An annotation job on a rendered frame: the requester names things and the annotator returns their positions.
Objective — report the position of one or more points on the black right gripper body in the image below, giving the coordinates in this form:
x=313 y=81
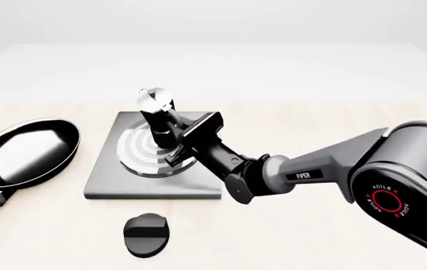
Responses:
x=202 y=126

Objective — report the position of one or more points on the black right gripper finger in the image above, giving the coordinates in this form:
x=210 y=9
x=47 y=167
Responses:
x=185 y=120

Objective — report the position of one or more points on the silver and black moka pot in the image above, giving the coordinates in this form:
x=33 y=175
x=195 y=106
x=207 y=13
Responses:
x=158 y=126

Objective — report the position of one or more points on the silver and black right robot arm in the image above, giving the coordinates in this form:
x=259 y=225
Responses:
x=348 y=166

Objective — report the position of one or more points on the flat square stove plate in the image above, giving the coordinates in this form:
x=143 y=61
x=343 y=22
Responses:
x=153 y=185

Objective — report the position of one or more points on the round black stove knob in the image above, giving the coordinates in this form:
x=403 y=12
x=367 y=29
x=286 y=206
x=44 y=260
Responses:
x=145 y=236

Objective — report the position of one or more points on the black frying pan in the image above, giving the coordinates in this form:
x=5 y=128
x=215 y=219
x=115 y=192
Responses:
x=21 y=152

